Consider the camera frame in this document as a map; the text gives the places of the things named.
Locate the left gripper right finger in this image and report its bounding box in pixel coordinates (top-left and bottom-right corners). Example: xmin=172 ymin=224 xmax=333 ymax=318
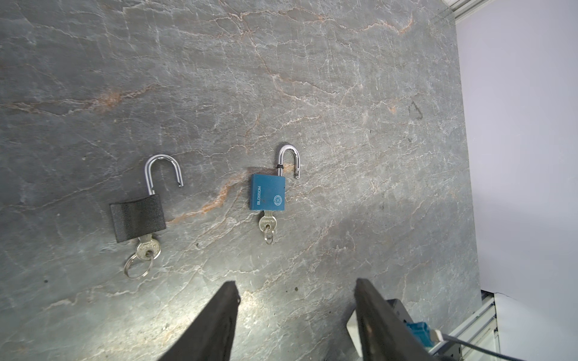
xmin=355 ymin=278 xmax=433 ymax=360

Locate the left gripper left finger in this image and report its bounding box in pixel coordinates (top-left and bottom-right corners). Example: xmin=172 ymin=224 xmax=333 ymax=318
xmin=161 ymin=281 xmax=241 ymax=361

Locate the key with ring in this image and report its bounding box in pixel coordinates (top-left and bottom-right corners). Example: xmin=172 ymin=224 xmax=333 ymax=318
xmin=123 ymin=234 xmax=162 ymax=280

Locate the small key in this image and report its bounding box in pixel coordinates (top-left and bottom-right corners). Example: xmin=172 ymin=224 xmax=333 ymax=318
xmin=258 ymin=211 xmax=278 ymax=245

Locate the silver padlock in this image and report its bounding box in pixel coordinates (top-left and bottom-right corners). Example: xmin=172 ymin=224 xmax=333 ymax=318
xmin=109 ymin=154 xmax=184 ymax=243

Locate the blue padlock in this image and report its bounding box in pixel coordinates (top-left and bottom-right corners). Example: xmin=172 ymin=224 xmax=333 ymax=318
xmin=249 ymin=144 xmax=301 ymax=211

